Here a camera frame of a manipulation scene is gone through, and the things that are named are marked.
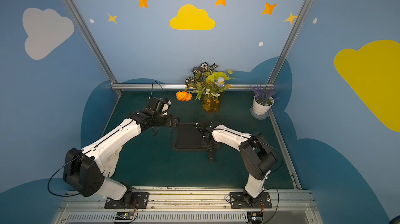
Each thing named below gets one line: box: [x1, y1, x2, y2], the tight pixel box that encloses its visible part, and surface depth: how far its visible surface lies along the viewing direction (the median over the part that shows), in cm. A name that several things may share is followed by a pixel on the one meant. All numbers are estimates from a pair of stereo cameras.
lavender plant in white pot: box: [250, 80, 281, 120], surface depth 103 cm
